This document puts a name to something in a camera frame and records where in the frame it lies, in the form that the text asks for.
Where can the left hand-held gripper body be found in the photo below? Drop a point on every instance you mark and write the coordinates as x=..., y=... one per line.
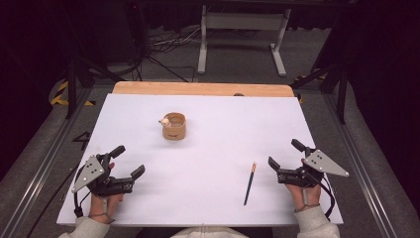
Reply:
x=90, y=172

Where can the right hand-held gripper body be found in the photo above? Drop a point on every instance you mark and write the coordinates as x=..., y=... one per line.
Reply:
x=322, y=163

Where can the dark striped pencil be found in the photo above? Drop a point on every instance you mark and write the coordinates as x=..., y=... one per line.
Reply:
x=250, y=183

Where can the person's left hand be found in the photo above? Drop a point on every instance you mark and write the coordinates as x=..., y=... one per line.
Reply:
x=105, y=206

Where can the person's right hand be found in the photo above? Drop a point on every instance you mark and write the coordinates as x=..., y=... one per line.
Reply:
x=305, y=197

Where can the white table cover board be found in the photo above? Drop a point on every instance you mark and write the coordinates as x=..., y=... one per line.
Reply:
x=204, y=155

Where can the yellow black floor tape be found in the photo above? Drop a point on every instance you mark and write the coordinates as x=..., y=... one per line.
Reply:
x=59, y=95

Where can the wooden table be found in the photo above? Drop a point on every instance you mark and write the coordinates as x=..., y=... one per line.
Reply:
x=198, y=88

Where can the aluminium floor rail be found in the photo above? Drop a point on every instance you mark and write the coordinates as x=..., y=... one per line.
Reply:
x=39, y=172
x=360, y=165

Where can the white metal stand frame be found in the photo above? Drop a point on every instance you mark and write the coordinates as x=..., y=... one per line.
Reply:
x=244, y=21

